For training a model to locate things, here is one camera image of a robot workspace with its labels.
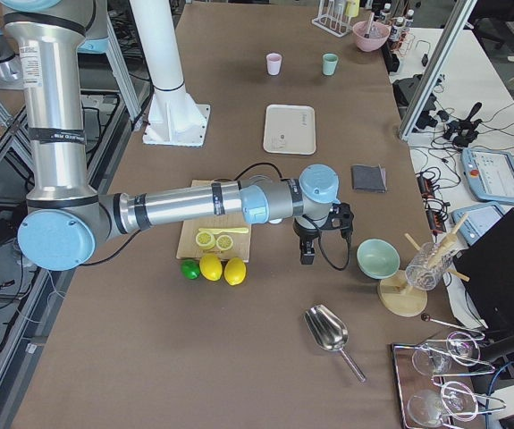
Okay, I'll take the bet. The green lime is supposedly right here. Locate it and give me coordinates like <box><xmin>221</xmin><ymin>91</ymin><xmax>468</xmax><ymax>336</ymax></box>
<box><xmin>181</xmin><ymin>259</ymin><xmax>201</xmax><ymax>280</ymax></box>

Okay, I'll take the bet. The lemon half right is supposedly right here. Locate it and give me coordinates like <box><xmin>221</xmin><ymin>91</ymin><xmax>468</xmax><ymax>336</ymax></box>
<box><xmin>215</xmin><ymin>234</ymin><xmax>234</xmax><ymax>252</ymax></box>

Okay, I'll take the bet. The pink plastic cup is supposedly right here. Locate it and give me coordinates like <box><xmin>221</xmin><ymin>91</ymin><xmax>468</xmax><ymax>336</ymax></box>
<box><xmin>265</xmin><ymin>53</ymin><xmax>282</xmax><ymax>76</ymax></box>

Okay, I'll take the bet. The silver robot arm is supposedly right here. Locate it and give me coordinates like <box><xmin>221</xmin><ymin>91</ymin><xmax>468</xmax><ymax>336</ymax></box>
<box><xmin>3</xmin><ymin>1</ymin><xmax>352</xmax><ymax>271</ymax></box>

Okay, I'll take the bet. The green bowl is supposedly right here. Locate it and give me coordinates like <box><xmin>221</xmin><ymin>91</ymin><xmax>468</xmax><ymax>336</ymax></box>
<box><xmin>357</xmin><ymin>239</ymin><xmax>400</xmax><ymax>280</ymax></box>

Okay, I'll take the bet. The whole yellow lemon right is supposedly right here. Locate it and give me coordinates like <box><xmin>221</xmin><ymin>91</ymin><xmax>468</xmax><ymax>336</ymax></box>
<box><xmin>224</xmin><ymin>257</ymin><xmax>247</xmax><ymax>286</ymax></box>

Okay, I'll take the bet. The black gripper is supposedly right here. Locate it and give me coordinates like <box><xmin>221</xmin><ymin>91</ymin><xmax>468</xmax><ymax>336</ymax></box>
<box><xmin>293</xmin><ymin>216</ymin><xmax>324</xmax><ymax>265</ymax></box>

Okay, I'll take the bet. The aluminium frame post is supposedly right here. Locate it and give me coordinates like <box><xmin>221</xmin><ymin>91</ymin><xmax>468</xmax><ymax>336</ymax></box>
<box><xmin>398</xmin><ymin>0</ymin><xmax>476</xmax><ymax>142</ymax></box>

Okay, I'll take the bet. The pink bowl with ice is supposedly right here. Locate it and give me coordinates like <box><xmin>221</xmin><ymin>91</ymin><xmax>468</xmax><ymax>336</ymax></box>
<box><xmin>352</xmin><ymin>21</ymin><xmax>391</xmax><ymax>52</ymax></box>

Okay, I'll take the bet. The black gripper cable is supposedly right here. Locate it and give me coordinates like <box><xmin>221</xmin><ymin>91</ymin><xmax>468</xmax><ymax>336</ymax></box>
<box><xmin>314</xmin><ymin>223</ymin><xmax>354</xmax><ymax>272</ymax></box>

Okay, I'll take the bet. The wooden mug tree stand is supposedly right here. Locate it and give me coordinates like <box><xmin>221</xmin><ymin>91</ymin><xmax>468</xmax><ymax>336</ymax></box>
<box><xmin>377</xmin><ymin>214</ymin><xmax>470</xmax><ymax>317</ymax></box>

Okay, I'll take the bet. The wooden cutting board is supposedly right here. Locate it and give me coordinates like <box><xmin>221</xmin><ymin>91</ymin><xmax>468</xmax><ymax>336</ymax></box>
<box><xmin>176</xmin><ymin>180</ymin><xmax>251</xmax><ymax>262</ymax></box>

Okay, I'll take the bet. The clear glass mug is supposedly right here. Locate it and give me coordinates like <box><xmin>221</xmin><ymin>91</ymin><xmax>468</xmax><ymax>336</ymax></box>
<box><xmin>406</xmin><ymin>242</ymin><xmax>455</xmax><ymax>290</ymax></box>

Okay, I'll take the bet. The black laptop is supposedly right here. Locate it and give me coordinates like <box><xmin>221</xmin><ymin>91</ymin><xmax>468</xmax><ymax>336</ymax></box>
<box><xmin>454</xmin><ymin>208</ymin><xmax>514</xmax><ymax>331</ymax></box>

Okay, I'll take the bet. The metal scoop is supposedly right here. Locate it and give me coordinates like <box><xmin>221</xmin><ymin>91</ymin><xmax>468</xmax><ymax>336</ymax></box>
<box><xmin>304</xmin><ymin>304</ymin><xmax>367</xmax><ymax>383</ymax></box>

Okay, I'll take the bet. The whole yellow lemon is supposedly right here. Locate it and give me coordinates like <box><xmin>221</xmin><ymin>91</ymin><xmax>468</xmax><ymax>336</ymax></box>
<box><xmin>224</xmin><ymin>257</ymin><xmax>247</xmax><ymax>286</ymax></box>
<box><xmin>199</xmin><ymin>253</ymin><xmax>223</xmax><ymax>282</ymax></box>

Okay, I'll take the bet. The wine glass rack tray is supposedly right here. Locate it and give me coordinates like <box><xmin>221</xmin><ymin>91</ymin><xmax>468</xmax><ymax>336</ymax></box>
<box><xmin>391</xmin><ymin>331</ymin><xmax>506</xmax><ymax>428</ymax></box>

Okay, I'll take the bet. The yellow plastic knife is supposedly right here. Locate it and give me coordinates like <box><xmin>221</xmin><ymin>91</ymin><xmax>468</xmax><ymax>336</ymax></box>
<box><xmin>198</xmin><ymin>227</ymin><xmax>250</xmax><ymax>234</ymax></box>

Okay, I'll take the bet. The white wire rack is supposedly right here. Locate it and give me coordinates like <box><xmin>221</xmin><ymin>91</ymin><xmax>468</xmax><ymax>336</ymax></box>
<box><xmin>312</xmin><ymin>0</ymin><xmax>361</xmax><ymax>38</ymax></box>

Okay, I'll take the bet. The lemon half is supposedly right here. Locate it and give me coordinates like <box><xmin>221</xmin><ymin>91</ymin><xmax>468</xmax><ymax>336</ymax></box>
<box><xmin>195</xmin><ymin>231</ymin><xmax>216</xmax><ymax>250</ymax></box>
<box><xmin>215</xmin><ymin>234</ymin><xmax>234</xmax><ymax>252</ymax></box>

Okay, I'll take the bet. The cream rabbit tray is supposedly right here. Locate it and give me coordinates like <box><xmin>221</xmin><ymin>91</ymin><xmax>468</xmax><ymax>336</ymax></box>
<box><xmin>263</xmin><ymin>104</ymin><xmax>316</xmax><ymax>156</ymax></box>

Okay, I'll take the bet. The grey folded cloth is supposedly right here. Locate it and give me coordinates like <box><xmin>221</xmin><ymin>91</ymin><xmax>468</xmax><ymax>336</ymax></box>
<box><xmin>351</xmin><ymin>164</ymin><xmax>387</xmax><ymax>193</ymax></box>

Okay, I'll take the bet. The lemon half left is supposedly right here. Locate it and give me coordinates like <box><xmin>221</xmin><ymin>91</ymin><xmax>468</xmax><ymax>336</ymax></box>
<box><xmin>195</xmin><ymin>231</ymin><xmax>216</xmax><ymax>250</ymax></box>

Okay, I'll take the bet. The whole yellow lemon left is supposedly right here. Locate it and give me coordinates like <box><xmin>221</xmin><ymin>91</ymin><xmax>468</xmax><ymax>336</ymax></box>
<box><xmin>199</xmin><ymin>253</ymin><xmax>223</xmax><ymax>282</ymax></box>

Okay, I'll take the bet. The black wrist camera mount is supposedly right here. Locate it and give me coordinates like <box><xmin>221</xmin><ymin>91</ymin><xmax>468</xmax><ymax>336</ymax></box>
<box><xmin>324</xmin><ymin>203</ymin><xmax>354</xmax><ymax>238</ymax></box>

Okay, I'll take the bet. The blue teach pendant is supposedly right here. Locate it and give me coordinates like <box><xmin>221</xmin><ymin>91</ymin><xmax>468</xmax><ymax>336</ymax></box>
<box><xmin>461</xmin><ymin>147</ymin><xmax>514</xmax><ymax>206</ymax></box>
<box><xmin>451</xmin><ymin>201</ymin><xmax>505</xmax><ymax>246</ymax></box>

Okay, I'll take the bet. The green plastic cup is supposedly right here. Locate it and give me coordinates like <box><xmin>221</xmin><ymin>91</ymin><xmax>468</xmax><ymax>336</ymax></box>
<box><xmin>322</xmin><ymin>53</ymin><xmax>339</xmax><ymax>76</ymax></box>

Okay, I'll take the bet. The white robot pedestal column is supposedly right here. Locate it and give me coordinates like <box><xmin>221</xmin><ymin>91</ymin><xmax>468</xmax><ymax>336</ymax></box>
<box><xmin>131</xmin><ymin>0</ymin><xmax>210</xmax><ymax>147</ymax></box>

